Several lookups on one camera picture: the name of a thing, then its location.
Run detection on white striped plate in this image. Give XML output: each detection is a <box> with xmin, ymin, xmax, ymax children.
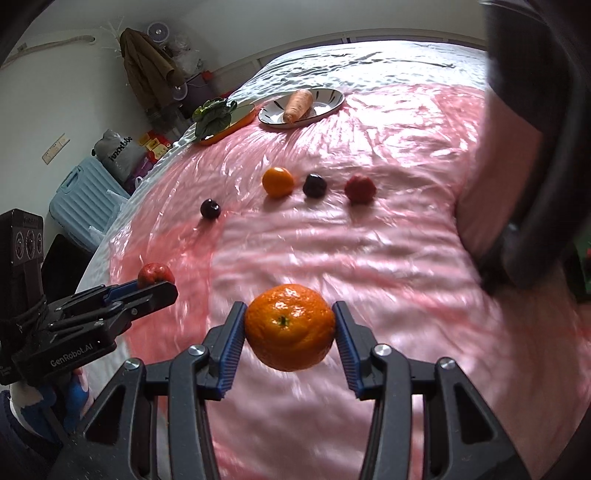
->
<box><xmin>257</xmin><ymin>88</ymin><xmax>346</xmax><ymax>127</ymax></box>

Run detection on yellow and red boxes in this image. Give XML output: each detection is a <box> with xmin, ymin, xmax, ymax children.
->
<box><xmin>139</xmin><ymin>131</ymin><xmax>174</xmax><ymax>160</ymax></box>

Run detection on light blue suitcase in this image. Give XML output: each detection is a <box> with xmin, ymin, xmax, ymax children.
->
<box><xmin>48</xmin><ymin>157</ymin><xmax>130</xmax><ymax>252</ymax></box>

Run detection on wall socket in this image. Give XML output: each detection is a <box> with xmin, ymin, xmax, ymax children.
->
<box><xmin>41</xmin><ymin>134</ymin><xmax>70</xmax><ymax>164</ymax></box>

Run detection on clear plastic bags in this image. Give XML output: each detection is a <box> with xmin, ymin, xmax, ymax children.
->
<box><xmin>171</xmin><ymin>41</ymin><xmax>204</xmax><ymax>79</ymax></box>

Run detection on beige wall pipe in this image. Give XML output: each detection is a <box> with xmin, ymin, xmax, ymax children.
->
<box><xmin>9</xmin><ymin>34</ymin><xmax>95</xmax><ymax>70</ymax></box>

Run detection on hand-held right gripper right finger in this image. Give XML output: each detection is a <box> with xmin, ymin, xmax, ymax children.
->
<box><xmin>331</xmin><ymin>301</ymin><xmax>532</xmax><ymax>480</ymax></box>

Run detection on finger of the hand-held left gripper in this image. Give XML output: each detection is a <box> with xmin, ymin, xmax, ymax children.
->
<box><xmin>48</xmin><ymin>281</ymin><xmax>141</xmax><ymax>320</ymax></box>
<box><xmin>48</xmin><ymin>281</ymin><xmax>179</xmax><ymax>342</ymax></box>

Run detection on carrot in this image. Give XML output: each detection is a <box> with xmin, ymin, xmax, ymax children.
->
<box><xmin>283</xmin><ymin>89</ymin><xmax>315</xmax><ymax>124</ymax></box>

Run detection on grey printed bag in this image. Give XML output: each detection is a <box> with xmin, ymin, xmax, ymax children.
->
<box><xmin>92</xmin><ymin>129</ymin><xmax>146</xmax><ymax>183</ymax></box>

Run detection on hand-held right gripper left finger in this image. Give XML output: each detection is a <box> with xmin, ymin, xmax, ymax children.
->
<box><xmin>58</xmin><ymin>301</ymin><xmax>247</xmax><ymax>480</ymax></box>

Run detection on green leafy vegetable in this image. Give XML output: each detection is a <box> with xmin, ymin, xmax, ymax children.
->
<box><xmin>191</xmin><ymin>98</ymin><xmax>238</xmax><ymax>138</ymax></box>

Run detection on white fan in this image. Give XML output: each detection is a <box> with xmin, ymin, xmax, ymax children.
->
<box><xmin>147</xmin><ymin>22</ymin><xmax>172</xmax><ymax>47</ymax></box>

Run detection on brown coat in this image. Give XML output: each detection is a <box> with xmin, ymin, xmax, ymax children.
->
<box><xmin>121</xmin><ymin>28</ymin><xmax>188</xmax><ymax>112</ymax></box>

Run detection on white coat rack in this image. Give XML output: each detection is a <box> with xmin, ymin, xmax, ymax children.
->
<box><xmin>99</xmin><ymin>16</ymin><xmax>125</xmax><ymax>44</ymax></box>

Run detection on red apple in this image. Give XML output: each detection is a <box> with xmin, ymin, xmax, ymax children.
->
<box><xmin>344</xmin><ymin>174</ymin><xmax>376</xmax><ymax>205</ymax></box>
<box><xmin>137</xmin><ymin>262</ymin><xmax>176</xmax><ymax>287</ymax></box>

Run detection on orange plate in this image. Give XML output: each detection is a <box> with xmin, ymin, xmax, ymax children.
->
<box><xmin>196</xmin><ymin>104</ymin><xmax>256</xmax><ymax>146</ymax></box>

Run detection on orange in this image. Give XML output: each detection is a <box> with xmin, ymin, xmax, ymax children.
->
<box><xmin>244</xmin><ymin>284</ymin><xmax>337</xmax><ymax>373</ymax></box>
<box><xmin>262</xmin><ymin>166</ymin><xmax>295</xmax><ymax>199</ymax></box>

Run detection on pink plastic sheet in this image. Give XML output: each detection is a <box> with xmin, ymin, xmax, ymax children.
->
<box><xmin>108</xmin><ymin>83</ymin><xmax>591</xmax><ymax>480</ymax></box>

